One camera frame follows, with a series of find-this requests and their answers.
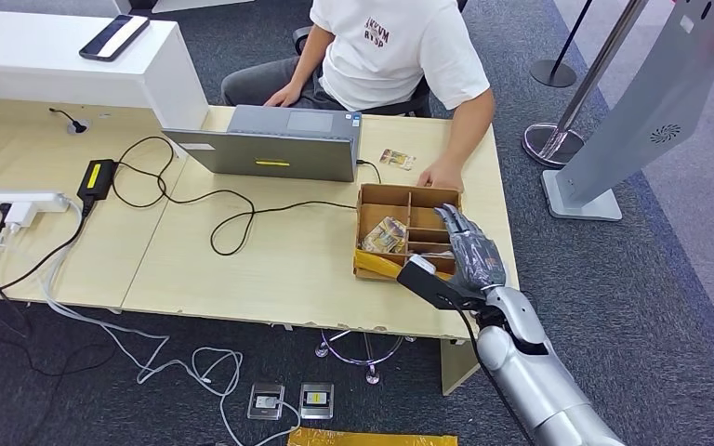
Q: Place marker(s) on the black stanchion post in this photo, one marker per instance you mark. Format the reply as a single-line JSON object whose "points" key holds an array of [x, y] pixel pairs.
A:
{"points": [[553, 72]]}

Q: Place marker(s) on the person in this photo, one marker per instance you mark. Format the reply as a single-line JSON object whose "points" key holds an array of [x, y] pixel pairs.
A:
{"points": [[388, 61]]}

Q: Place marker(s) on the white power strip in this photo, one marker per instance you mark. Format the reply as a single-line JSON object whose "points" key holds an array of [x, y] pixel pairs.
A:
{"points": [[24, 200]]}

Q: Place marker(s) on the printed room key card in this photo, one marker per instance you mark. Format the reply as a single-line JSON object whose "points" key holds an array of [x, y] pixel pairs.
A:
{"points": [[397, 159]]}

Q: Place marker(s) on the steel floor socket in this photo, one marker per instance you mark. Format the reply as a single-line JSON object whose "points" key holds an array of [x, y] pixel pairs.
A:
{"points": [[317, 400], [266, 401]]}

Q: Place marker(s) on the wooden desk side panel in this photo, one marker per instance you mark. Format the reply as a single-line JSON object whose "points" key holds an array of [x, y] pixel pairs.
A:
{"points": [[458, 366]]}

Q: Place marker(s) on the white card pile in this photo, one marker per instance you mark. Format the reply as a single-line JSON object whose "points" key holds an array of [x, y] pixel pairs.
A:
{"points": [[431, 253]]}

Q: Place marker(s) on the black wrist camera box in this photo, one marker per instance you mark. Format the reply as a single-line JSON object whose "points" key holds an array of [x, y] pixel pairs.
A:
{"points": [[431, 286]]}

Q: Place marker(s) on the white charger plug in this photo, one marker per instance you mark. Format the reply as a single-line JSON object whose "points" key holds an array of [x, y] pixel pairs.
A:
{"points": [[20, 214]]}

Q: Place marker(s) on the white raised counter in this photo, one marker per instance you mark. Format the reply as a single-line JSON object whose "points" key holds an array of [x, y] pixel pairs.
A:
{"points": [[37, 68]]}

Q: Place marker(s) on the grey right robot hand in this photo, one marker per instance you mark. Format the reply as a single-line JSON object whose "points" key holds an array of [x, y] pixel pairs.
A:
{"points": [[477, 258]]}

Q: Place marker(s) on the person's left hand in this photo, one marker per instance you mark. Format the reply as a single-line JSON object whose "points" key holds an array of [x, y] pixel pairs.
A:
{"points": [[443, 175]]}

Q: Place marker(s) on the grey kiosk stand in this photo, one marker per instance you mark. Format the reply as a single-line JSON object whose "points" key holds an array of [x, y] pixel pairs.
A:
{"points": [[659, 104]]}

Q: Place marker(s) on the person's right hand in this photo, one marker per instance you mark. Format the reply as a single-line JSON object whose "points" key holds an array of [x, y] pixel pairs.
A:
{"points": [[283, 97]]}

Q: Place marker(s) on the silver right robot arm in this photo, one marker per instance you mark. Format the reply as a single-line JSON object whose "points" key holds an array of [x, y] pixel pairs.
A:
{"points": [[535, 375]]}

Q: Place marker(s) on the black smartphone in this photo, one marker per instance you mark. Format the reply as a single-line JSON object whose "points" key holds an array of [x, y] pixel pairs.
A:
{"points": [[113, 38]]}

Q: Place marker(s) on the grey laptop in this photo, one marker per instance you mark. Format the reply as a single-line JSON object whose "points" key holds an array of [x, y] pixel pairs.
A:
{"points": [[271, 157]]}

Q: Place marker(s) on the black power adapter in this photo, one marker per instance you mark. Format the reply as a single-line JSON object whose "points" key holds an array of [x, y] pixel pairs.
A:
{"points": [[97, 178]]}

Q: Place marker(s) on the yellow floor tape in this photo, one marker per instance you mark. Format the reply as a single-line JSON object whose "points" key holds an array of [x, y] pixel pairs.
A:
{"points": [[369, 439]]}

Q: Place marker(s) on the person's left forearm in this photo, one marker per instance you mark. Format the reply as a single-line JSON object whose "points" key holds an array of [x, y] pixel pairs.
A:
{"points": [[468, 126]]}

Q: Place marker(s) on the cardboard divider box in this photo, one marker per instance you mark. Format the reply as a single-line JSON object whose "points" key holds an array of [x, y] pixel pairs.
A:
{"points": [[388, 200]]}

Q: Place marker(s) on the black office chair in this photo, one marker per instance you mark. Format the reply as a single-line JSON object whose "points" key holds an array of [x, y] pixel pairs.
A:
{"points": [[415, 104]]}

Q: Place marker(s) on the person's right forearm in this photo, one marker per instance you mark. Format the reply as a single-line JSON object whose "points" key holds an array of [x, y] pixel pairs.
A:
{"points": [[311, 58]]}

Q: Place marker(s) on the chrome stool base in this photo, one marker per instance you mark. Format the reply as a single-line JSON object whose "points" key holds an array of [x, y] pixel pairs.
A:
{"points": [[372, 375]]}

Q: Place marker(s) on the chrome stanchion post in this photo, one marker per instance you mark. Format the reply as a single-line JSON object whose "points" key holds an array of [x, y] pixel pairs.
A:
{"points": [[553, 144]]}

